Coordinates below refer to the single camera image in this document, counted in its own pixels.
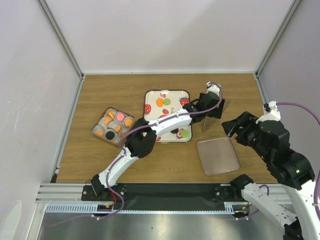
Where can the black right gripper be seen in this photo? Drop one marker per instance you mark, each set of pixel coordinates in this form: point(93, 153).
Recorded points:
point(249, 121)

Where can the steel slotted serving tongs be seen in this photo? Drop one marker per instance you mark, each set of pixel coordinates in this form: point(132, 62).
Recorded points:
point(208, 122)

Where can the rose gold tin lid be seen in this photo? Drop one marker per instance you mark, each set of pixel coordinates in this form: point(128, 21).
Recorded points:
point(218, 156)

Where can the pink sandwich cookie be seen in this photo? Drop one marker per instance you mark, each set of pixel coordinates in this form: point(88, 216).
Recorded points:
point(120, 116)

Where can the black sandwich cookie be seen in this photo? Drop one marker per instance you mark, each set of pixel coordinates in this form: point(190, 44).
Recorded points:
point(109, 135)
point(174, 131)

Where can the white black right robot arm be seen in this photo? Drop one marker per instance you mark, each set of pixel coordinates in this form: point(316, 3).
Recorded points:
point(267, 136)

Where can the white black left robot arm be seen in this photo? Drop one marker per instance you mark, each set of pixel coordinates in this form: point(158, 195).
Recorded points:
point(140, 140)

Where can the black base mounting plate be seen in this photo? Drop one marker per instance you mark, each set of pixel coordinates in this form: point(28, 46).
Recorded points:
point(177, 194)

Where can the white strawberry print tray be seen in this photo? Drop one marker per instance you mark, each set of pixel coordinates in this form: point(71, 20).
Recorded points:
point(152, 112)

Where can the orange scalloped cookie middle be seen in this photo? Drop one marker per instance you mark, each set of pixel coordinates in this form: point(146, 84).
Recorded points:
point(128, 122)

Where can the orange scalloped cookie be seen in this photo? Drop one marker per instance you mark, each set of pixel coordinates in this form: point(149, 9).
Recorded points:
point(128, 122)
point(107, 120)

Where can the orange round dotted biscuit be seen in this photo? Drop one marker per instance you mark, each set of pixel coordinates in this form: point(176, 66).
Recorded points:
point(118, 128)

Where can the rose gold cookie tin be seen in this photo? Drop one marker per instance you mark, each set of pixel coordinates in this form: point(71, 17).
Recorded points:
point(100, 125)

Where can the orange dotted biscuit top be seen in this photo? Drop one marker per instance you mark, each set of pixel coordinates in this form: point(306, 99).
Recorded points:
point(111, 114)

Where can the orange scalloped cookie lower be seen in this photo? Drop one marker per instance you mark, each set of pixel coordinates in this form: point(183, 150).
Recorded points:
point(107, 120)

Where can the orange flower swirl cookie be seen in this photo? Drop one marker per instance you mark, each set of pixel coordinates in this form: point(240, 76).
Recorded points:
point(99, 132)

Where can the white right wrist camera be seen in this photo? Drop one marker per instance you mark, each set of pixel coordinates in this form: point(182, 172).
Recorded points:
point(271, 112)

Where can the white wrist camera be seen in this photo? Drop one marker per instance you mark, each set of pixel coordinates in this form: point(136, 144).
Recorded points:
point(213, 88)
point(271, 112)

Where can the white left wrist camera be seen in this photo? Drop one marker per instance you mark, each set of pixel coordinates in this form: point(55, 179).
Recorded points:
point(213, 88)

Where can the aluminium frame post right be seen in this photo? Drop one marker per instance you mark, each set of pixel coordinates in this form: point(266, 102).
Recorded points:
point(280, 32)

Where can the aluminium frame post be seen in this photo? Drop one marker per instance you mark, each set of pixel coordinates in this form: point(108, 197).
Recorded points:
point(45, 8)
point(280, 32)

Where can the aluminium frame post left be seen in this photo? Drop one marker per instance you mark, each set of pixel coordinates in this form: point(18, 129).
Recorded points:
point(45, 8)

